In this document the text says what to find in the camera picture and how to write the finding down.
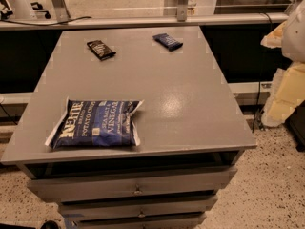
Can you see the grey metal rail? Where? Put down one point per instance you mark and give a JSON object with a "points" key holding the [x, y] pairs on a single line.
{"points": [[148, 22]]}

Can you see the blue rxbar blueberry bar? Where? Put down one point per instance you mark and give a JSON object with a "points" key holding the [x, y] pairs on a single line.
{"points": [[167, 41]]}

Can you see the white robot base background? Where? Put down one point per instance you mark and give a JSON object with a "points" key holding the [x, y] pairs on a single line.
{"points": [[18, 9]]}

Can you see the grey drawer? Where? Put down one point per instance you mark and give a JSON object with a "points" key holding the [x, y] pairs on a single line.
{"points": [[138, 208], [70, 189], [150, 222]]}

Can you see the top grey drawer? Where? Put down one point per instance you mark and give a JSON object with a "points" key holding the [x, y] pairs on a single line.
{"points": [[70, 189]]}

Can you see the black snack bar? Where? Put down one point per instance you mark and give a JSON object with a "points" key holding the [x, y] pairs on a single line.
{"points": [[100, 49]]}

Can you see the middle grey drawer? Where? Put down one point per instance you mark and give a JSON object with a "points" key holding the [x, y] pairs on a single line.
{"points": [[138, 208]]}

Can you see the blue potato chip bag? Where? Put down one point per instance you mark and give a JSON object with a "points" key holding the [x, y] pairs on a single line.
{"points": [[101, 123]]}

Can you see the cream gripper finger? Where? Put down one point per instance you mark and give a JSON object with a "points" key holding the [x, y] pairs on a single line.
{"points": [[274, 38], [287, 93]]}

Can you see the bottom grey drawer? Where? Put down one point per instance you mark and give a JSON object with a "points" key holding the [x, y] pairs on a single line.
{"points": [[150, 222]]}

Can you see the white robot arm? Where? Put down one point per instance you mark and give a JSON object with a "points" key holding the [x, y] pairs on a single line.
{"points": [[293, 40]]}

